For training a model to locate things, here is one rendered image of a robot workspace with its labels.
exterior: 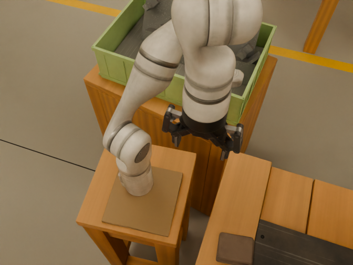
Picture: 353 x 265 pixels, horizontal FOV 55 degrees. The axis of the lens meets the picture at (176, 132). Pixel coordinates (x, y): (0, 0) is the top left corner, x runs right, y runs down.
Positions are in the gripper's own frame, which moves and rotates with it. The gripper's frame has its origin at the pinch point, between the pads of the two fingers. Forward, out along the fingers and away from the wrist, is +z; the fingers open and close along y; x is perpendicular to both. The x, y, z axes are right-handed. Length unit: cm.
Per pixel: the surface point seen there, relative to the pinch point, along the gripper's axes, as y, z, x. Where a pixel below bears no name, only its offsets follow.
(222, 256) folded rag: 11.3, 37.0, -8.5
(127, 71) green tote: -42, 41, 48
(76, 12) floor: -154, 129, 168
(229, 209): 9.8, 39.9, 6.1
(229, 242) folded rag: 12.1, 37.0, -4.3
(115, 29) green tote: -54, 37, 64
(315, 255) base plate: 36, 40, 1
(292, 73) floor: 31, 129, 159
